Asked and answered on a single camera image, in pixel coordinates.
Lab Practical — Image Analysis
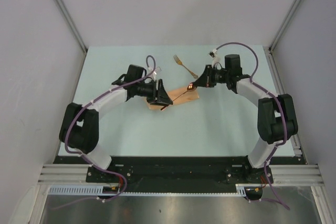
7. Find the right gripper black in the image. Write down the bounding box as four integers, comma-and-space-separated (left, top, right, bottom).
193, 65, 230, 88

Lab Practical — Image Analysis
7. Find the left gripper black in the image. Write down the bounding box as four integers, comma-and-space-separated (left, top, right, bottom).
135, 79, 172, 106

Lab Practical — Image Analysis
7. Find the peach satin napkin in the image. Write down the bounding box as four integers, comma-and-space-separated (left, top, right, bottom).
146, 86, 200, 111

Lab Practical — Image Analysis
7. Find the copper spoon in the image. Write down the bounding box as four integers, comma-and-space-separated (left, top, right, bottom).
160, 83, 196, 111

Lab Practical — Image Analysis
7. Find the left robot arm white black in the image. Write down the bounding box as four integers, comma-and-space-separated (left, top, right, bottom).
59, 65, 173, 182

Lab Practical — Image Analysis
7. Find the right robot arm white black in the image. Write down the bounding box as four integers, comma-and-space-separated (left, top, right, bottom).
187, 54, 298, 183

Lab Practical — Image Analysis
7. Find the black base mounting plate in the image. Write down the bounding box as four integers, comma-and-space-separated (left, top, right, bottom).
53, 155, 307, 190

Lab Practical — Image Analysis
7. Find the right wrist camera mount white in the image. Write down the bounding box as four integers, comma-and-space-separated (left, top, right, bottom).
209, 48, 221, 67

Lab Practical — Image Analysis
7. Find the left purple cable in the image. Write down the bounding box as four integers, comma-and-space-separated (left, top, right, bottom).
49, 55, 158, 210

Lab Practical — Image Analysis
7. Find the aluminium frame rail right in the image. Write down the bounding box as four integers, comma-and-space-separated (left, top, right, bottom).
264, 48, 302, 159

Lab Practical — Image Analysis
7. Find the aluminium cross rail front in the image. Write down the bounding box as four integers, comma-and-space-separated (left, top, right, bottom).
38, 164, 324, 186

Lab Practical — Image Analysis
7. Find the aluminium frame post right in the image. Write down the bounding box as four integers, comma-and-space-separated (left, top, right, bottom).
268, 0, 303, 53

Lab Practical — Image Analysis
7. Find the aluminium frame post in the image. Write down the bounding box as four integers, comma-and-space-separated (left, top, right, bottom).
268, 0, 303, 53
53, 0, 88, 55

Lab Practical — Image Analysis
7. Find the aluminium frame post left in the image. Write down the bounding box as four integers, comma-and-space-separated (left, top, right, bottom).
53, 0, 88, 55

